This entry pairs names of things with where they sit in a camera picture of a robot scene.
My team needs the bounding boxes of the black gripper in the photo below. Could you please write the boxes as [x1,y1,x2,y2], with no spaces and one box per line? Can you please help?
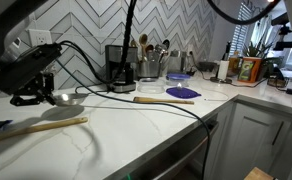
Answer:
[0,42,63,107]

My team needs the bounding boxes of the clear tupperware container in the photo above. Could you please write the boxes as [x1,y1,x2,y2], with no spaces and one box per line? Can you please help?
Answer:
[136,77,167,95]

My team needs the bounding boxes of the clear container with blue lid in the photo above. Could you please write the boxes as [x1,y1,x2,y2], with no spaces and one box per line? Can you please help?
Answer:
[165,72,192,89]

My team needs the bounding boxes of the dark bowl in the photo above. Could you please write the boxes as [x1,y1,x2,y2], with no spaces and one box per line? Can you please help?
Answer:
[197,60,219,72]

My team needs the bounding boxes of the long wooden spoon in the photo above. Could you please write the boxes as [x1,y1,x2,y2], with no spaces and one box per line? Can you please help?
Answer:
[0,116,90,146]

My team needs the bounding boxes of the black steel coffee maker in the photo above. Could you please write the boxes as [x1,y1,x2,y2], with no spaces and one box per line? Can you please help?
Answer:
[104,43,139,94]

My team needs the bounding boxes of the flat wooden utensil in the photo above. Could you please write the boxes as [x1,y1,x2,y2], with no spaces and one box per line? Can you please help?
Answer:
[129,39,140,51]

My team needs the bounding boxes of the steel utensil holder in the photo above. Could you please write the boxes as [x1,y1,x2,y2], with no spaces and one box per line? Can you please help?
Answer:
[137,59,163,80]

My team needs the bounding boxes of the round-headed wooden spoon utensil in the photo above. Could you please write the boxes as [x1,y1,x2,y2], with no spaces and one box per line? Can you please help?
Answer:
[138,32,150,63]

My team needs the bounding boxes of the flat wooden spatula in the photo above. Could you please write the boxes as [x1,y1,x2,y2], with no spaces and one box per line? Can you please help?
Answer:
[132,96,196,106]

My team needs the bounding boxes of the silver ladle utensil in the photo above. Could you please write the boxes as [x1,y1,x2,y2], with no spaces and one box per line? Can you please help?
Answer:
[153,43,166,63]

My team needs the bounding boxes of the black spoon utensil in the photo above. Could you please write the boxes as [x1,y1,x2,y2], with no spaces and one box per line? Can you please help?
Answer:
[162,38,171,52]

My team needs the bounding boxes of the glass electric kettle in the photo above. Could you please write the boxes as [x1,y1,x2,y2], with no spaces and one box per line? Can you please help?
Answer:
[167,49,188,74]

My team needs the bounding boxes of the purple plastic lid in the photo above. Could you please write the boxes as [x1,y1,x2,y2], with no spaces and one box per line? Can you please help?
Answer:
[165,86,203,100]

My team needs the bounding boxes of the black power adapter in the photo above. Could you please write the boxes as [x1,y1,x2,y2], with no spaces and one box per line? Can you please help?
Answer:
[185,67,198,77]

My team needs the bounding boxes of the paper towel holder with roll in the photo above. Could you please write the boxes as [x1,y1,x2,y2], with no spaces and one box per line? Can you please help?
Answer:
[209,41,234,85]

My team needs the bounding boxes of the amber bottle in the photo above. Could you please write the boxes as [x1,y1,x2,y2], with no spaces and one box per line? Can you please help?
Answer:
[228,49,241,76]

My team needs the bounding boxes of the orange green Gatorade tub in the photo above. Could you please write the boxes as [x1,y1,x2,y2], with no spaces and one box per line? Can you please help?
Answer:
[237,56,263,84]

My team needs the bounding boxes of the white window blinds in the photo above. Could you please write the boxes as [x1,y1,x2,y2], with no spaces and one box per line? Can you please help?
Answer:
[228,2,254,58]

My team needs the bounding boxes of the grey cabinet door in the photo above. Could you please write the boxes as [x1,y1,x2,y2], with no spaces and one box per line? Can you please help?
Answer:
[215,99,292,180]

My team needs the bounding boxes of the green potted plant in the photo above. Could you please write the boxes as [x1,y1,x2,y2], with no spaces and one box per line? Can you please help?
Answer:
[242,32,271,60]

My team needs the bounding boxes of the wooden board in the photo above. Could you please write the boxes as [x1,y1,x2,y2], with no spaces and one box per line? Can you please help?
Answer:
[243,166,278,180]

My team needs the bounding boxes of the black tripod stand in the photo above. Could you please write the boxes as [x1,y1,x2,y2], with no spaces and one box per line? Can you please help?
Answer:
[270,12,292,52]

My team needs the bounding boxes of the black coffee maker cord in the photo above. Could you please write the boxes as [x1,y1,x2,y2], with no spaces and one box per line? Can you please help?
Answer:
[73,82,112,96]

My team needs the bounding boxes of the white wall outlet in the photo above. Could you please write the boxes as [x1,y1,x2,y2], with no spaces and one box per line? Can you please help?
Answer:
[186,43,195,56]
[28,28,54,48]

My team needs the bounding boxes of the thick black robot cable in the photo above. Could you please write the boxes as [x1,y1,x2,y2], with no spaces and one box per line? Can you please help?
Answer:
[58,0,138,85]
[206,0,283,26]

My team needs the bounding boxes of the dark green power cable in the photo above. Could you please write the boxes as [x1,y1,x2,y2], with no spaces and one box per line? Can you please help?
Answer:
[54,58,212,180]

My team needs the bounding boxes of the thin white cable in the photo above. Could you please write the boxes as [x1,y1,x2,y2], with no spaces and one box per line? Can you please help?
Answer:
[200,86,231,102]

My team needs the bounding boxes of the black gadget with cables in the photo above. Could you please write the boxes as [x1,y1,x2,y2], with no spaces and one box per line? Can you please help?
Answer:
[266,66,292,96]

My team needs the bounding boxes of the black cabinet handle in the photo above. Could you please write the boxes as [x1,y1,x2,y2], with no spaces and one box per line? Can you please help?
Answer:
[271,121,285,146]

